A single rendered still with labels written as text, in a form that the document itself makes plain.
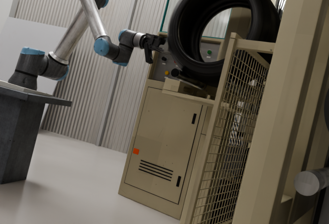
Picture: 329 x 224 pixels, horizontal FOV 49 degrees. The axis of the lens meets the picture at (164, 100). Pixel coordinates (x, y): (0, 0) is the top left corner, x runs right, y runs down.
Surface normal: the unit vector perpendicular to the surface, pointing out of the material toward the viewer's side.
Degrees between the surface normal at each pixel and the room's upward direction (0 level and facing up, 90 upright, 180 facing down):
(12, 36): 77
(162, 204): 90
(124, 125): 90
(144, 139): 90
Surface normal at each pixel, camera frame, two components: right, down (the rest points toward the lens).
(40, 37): -0.20, -0.29
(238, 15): -0.50, -0.14
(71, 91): -0.26, -0.08
